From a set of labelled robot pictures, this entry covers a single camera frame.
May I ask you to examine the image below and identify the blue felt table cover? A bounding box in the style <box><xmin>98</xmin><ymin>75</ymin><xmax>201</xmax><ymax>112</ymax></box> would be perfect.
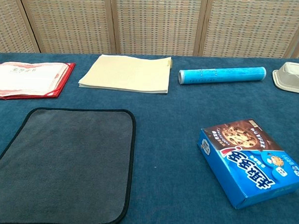
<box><xmin>0</xmin><ymin>45</ymin><xmax>299</xmax><ymax>224</ymax></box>

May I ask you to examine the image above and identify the blue chocolate cookie box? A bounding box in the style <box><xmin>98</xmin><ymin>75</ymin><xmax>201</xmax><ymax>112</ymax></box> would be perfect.
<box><xmin>194</xmin><ymin>115</ymin><xmax>299</xmax><ymax>213</ymax></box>

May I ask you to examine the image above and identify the beige disposable food container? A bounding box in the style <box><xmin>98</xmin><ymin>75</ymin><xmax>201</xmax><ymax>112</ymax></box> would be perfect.
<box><xmin>271</xmin><ymin>60</ymin><xmax>299</xmax><ymax>95</ymax></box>

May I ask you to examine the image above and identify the grey and green cloth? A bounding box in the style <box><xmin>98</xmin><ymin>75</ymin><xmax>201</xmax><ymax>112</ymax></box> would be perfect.
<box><xmin>0</xmin><ymin>104</ymin><xmax>137</xmax><ymax>224</ymax></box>

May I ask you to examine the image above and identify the blue cling film roll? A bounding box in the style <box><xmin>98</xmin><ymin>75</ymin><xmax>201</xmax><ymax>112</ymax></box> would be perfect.
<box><xmin>178</xmin><ymin>63</ymin><xmax>268</xmax><ymax>89</ymax></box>

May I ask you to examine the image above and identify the red certificate folder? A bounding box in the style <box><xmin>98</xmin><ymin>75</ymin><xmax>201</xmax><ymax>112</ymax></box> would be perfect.
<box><xmin>0</xmin><ymin>59</ymin><xmax>76</xmax><ymax>104</ymax></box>

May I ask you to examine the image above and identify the woven bamboo folding screen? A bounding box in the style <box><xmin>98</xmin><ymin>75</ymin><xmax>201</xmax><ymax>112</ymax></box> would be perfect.
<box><xmin>0</xmin><ymin>0</ymin><xmax>299</xmax><ymax>67</ymax></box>

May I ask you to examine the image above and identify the beige spiral notebook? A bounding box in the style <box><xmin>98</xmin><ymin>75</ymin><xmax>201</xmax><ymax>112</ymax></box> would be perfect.
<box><xmin>77</xmin><ymin>53</ymin><xmax>173</xmax><ymax>95</ymax></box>

